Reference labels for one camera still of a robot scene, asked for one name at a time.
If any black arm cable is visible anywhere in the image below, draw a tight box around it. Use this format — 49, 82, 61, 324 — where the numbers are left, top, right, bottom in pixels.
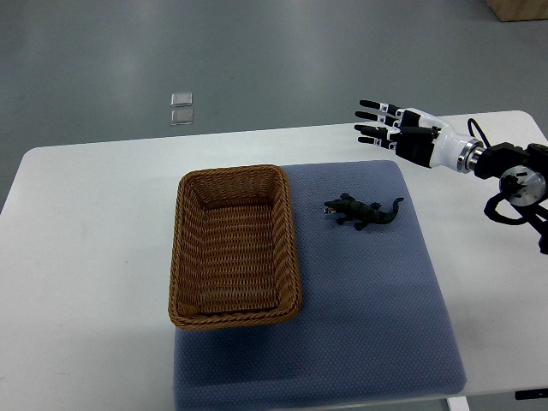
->
467, 117, 493, 150

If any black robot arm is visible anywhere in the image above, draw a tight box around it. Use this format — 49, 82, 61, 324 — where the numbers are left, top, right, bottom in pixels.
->
474, 143, 547, 254

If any white table leg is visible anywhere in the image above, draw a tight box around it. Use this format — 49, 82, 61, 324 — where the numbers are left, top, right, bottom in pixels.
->
446, 396, 470, 411

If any dark green toy crocodile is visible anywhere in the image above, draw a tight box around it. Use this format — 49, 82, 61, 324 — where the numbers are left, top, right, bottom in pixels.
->
324, 193, 404, 231

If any upper metal floor plate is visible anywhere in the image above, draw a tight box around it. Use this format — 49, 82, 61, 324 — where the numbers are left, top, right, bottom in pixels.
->
170, 92, 193, 107

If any black bracket under table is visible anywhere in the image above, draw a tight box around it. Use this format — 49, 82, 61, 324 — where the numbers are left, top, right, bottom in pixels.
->
515, 388, 548, 401

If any brown wicker basket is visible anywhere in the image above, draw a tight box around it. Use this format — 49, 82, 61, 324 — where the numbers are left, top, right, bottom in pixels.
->
168, 164, 302, 331

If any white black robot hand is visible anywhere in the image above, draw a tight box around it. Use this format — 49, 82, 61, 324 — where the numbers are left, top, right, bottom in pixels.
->
354, 99, 485, 173

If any blue quilted mat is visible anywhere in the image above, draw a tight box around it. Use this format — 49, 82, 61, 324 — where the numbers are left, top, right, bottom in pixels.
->
173, 160, 466, 410

